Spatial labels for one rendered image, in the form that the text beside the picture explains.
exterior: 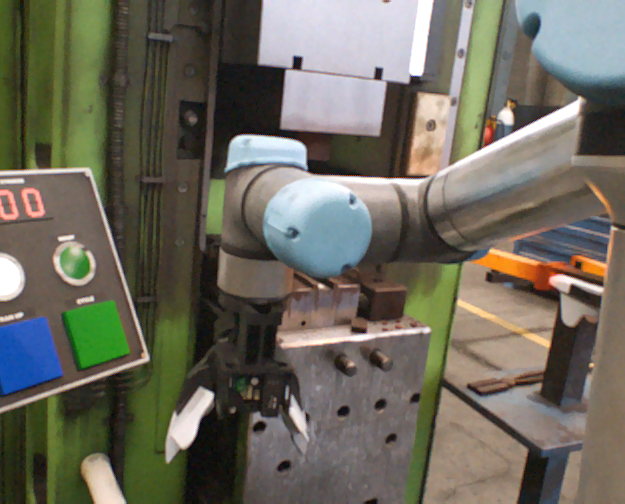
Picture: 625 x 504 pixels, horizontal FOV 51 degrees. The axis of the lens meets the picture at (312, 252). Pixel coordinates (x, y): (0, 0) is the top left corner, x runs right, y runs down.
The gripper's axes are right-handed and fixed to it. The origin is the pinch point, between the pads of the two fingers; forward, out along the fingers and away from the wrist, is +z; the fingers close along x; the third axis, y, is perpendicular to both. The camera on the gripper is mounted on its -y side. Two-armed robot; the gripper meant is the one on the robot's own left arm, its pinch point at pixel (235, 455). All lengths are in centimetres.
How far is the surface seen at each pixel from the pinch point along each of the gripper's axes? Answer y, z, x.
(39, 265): -19.1, -15.9, -22.5
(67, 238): -23.3, -18.4, -19.6
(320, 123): -43, -35, 19
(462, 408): -174, 93, 141
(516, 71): -799, -97, 537
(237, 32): -48, -48, 4
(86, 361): -14.7, -5.0, -16.6
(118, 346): -18.1, -5.5, -12.8
